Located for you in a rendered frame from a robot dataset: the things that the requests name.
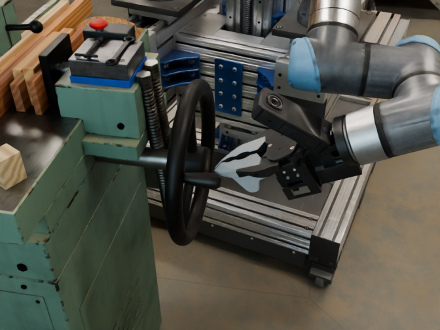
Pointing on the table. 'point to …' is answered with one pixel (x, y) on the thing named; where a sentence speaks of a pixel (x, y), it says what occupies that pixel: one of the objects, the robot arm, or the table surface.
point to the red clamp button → (98, 23)
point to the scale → (35, 14)
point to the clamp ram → (55, 63)
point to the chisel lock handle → (26, 27)
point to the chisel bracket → (12, 38)
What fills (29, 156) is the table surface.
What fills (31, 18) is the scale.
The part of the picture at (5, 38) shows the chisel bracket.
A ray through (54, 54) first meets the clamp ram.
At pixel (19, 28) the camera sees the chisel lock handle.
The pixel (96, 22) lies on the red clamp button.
